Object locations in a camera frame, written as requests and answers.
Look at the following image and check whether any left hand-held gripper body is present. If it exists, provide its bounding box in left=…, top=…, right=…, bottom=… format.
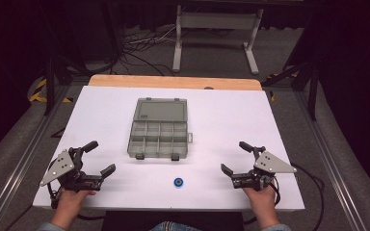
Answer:
left=39, top=146, right=106, bottom=193

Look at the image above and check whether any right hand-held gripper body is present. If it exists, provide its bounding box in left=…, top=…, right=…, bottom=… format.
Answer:
left=230, top=149, right=298, bottom=193

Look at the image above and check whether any person's left hand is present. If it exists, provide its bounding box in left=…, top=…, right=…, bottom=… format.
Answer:
left=53, top=188, right=97, bottom=223

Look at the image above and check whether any person's right hand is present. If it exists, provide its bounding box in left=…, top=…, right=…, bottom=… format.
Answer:
left=242, top=185, right=281, bottom=223

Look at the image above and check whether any white table cover board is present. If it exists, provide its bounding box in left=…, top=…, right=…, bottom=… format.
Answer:
left=32, top=85, right=305, bottom=212

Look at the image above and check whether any grey plastic compartment box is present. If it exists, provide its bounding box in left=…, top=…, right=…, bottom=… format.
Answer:
left=126, top=97, right=194, bottom=162

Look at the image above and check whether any yellow black hazard tape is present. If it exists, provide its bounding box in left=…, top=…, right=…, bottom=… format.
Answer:
left=28, top=78, right=74, bottom=104

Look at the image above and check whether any black tripod stand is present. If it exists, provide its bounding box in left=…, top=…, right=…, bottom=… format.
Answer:
left=41, top=0, right=123, bottom=117
left=262, top=47, right=321, bottom=122

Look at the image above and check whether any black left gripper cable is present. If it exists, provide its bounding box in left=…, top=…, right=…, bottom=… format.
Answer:
left=46, top=182, right=106, bottom=222

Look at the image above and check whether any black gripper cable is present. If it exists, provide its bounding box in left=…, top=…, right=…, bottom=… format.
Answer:
left=46, top=182, right=106, bottom=222
left=243, top=163, right=326, bottom=226

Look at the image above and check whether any aluminium floor rail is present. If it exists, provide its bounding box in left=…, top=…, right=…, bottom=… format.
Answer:
left=0, top=84, right=73, bottom=231
left=296, top=90, right=369, bottom=231

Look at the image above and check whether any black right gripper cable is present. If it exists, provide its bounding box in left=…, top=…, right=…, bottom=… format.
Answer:
left=243, top=163, right=326, bottom=226

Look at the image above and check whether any bundle of floor cables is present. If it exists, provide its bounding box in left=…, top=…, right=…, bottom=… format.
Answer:
left=120, top=25, right=178, bottom=77

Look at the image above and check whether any white metal stand frame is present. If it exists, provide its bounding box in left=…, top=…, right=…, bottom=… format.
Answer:
left=172, top=4, right=265, bottom=76

